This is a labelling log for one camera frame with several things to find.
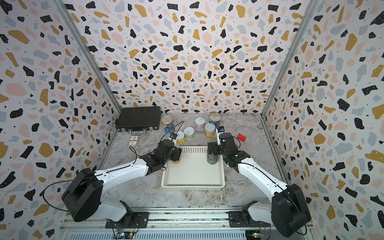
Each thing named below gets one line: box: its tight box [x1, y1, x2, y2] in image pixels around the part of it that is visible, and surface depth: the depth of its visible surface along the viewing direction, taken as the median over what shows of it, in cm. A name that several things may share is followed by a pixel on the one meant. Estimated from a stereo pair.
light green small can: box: [183, 126, 195, 141], surface depth 106 cm
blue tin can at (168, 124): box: [161, 115, 175, 134], surface depth 107 cm
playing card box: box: [128, 135, 140, 147], surface depth 105 cm
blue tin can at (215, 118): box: [209, 113, 221, 128], surface depth 108 cm
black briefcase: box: [115, 106, 162, 135], surface depth 118 cm
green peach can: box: [204, 123, 216, 139], surface depth 105 cm
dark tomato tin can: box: [206, 153, 219, 165], surface depth 91 cm
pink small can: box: [195, 117, 206, 131], surface depth 112 cm
